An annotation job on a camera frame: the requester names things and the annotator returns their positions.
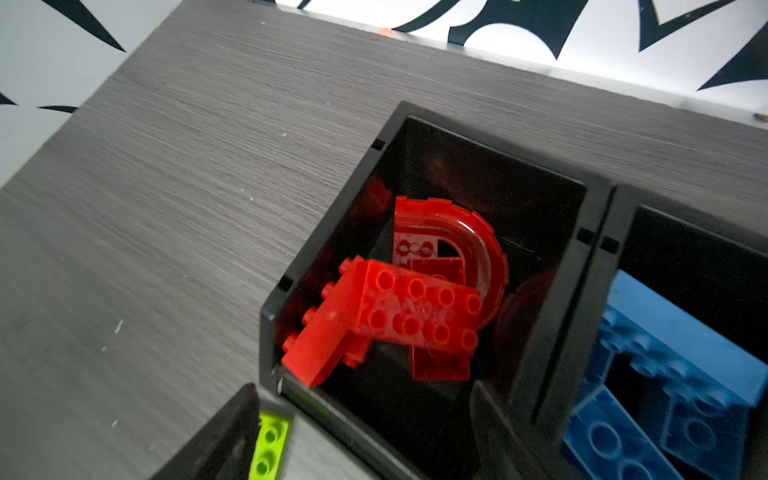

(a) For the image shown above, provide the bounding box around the middle black storage bin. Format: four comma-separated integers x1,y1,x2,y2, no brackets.
534,186,767,479

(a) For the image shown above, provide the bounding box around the small red lego brick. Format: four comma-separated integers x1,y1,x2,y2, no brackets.
410,347,471,382

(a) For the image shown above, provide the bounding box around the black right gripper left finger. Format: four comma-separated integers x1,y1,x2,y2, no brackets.
151,383,260,479

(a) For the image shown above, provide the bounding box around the blue lego brick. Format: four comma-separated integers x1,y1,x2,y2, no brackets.
659,399,751,479
563,385,681,479
599,270,767,411

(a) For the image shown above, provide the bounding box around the left black storage bin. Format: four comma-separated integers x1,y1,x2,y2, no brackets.
259,102,613,479

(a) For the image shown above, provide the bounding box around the green lego plate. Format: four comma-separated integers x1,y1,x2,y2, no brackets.
248,413,292,480

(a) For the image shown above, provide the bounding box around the black storage bin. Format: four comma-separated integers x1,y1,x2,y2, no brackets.
534,186,767,479
259,102,613,479

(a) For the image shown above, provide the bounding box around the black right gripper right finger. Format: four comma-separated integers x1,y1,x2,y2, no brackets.
469,381,579,479

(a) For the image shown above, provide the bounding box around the red lego arch piece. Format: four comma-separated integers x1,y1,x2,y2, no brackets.
392,196,509,330

